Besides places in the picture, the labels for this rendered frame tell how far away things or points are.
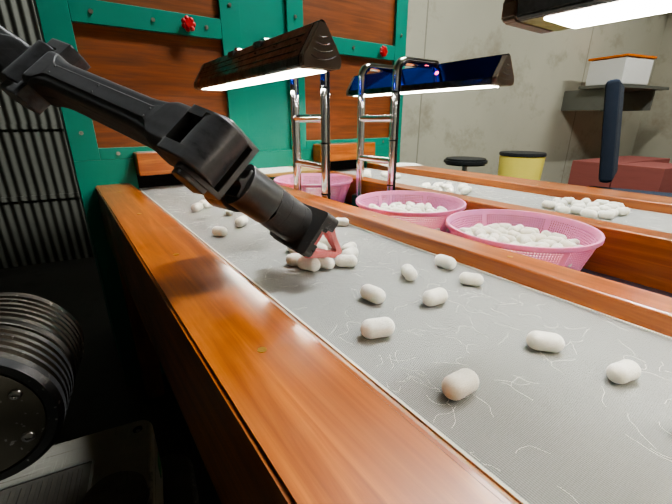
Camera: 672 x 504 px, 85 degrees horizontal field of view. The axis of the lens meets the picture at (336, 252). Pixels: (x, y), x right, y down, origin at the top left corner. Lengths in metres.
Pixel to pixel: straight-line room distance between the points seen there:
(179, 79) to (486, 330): 1.23
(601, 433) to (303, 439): 0.22
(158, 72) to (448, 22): 3.21
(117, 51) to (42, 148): 1.83
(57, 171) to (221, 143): 2.74
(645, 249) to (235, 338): 0.72
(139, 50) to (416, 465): 1.33
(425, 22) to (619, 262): 3.40
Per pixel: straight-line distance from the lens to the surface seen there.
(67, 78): 0.65
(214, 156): 0.43
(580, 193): 1.25
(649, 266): 0.86
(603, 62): 5.31
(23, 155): 3.17
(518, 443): 0.32
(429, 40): 4.03
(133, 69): 1.40
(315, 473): 0.25
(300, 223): 0.49
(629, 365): 0.42
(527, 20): 0.42
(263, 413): 0.28
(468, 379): 0.33
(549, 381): 0.39
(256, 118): 1.50
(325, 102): 0.97
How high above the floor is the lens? 0.96
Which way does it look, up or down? 20 degrees down
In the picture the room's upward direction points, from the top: straight up
